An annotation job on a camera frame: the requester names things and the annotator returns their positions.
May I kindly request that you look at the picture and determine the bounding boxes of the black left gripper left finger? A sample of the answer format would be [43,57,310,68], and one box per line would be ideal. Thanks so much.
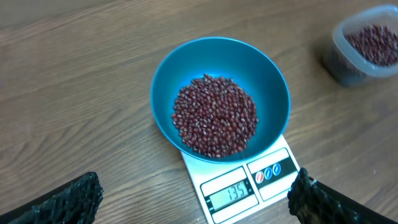
[1,172,103,224]

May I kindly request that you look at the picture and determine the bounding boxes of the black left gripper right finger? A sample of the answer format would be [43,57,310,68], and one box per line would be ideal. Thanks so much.
[287,167,397,224]

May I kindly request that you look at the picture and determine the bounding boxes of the white digital kitchen scale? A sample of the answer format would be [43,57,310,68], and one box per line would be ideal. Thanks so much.
[182,136,300,223]

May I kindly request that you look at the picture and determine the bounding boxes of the red beans in bowl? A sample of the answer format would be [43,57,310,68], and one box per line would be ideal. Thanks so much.
[171,74,259,159]

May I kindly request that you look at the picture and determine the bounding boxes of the teal blue bowl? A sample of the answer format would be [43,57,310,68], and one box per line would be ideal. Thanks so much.
[150,37,291,164]

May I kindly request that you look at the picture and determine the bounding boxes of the clear plastic food container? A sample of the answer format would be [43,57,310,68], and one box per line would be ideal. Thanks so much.
[323,4,397,86]

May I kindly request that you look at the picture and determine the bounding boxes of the red adzuki beans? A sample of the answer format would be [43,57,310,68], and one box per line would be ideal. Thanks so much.
[345,24,397,67]

